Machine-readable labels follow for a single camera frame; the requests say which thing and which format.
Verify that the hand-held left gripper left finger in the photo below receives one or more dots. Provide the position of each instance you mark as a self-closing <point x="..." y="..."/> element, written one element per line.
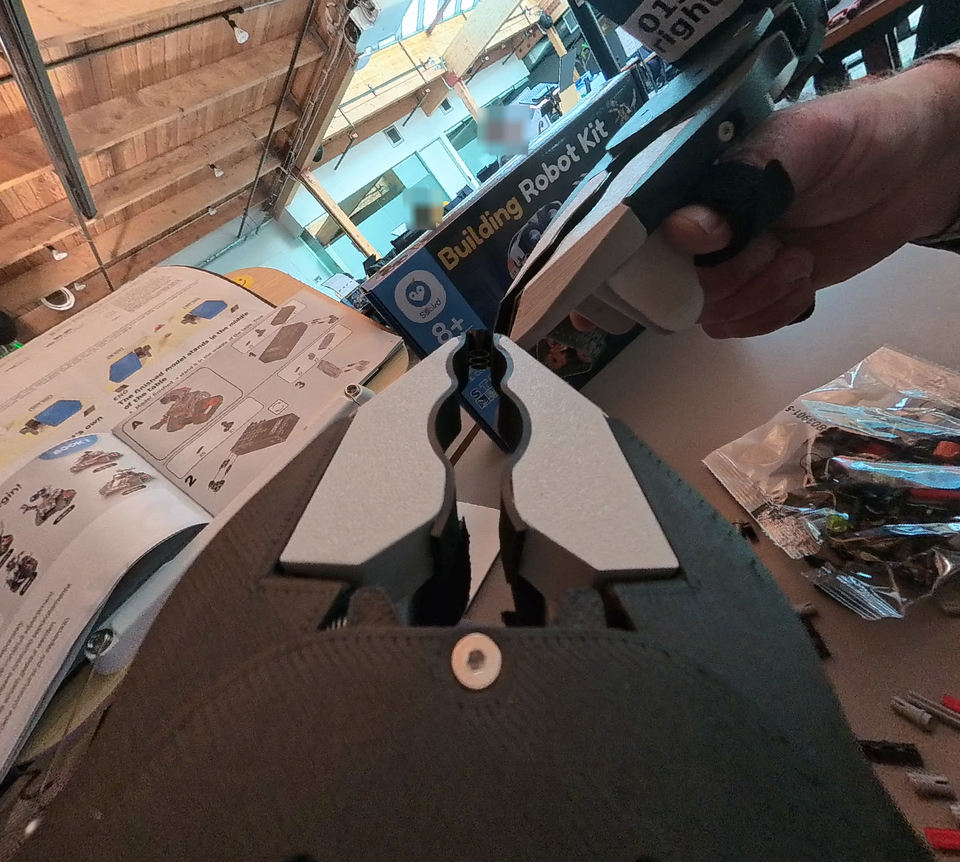
<point x="367" y="502"/>

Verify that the long grey axle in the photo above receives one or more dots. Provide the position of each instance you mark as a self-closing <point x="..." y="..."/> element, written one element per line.
<point x="934" y="708"/>

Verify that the building instruction booklet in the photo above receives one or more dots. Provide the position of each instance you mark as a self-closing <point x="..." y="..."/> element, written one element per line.
<point x="112" y="427"/>

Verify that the white book stand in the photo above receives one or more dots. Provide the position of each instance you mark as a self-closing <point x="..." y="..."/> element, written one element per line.
<point x="300" y="284"/>

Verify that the long red axle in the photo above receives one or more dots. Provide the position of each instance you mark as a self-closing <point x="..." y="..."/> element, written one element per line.
<point x="951" y="702"/>

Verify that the person's right hand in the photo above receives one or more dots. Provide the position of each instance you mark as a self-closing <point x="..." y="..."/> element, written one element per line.
<point x="862" y="187"/>

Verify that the blue robot kit box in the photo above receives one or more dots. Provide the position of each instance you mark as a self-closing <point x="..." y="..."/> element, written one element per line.
<point x="450" y="262"/>

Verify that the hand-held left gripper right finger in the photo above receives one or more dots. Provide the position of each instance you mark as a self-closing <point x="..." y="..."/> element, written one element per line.
<point x="592" y="502"/>

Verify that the clear plastic parts bag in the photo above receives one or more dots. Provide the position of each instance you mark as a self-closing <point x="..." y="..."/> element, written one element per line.
<point x="862" y="487"/>

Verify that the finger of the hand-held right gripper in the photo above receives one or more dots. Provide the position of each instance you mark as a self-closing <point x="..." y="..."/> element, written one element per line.
<point x="585" y="269"/>
<point x="559" y="224"/>

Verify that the short red axle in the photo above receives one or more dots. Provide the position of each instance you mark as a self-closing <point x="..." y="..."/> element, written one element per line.
<point x="943" y="839"/>

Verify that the small black connector pin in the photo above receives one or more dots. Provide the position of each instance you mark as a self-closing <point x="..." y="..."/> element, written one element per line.
<point x="480" y="350"/>

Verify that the light grey pin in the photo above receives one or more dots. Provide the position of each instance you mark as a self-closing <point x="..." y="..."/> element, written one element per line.
<point x="930" y="785"/>
<point x="911" y="713"/>

